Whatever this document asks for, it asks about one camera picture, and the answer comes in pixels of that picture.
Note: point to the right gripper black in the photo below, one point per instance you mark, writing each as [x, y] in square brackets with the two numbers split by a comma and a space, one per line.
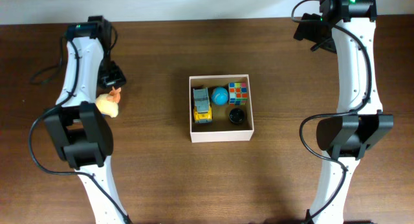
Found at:
[306, 28]

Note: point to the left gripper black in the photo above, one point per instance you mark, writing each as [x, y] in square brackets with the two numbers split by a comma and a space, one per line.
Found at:
[121, 79]

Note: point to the multicolour puzzle cube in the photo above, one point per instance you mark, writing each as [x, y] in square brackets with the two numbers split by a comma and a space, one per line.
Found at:
[238, 93]

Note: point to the yellow grey toy truck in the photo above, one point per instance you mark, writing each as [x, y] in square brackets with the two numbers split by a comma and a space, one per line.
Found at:
[202, 110]

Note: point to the blue toy ball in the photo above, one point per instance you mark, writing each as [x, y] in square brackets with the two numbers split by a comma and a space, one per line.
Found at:
[220, 96]

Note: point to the black round puck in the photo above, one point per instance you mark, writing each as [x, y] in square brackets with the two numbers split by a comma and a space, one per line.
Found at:
[237, 116]

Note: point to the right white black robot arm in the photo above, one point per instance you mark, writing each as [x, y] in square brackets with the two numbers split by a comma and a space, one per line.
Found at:
[346, 28]

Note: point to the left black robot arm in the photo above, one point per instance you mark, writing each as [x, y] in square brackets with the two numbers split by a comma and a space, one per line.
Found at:
[77, 128]

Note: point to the white open cardboard box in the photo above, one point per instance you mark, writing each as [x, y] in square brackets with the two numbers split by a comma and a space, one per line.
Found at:
[220, 129]

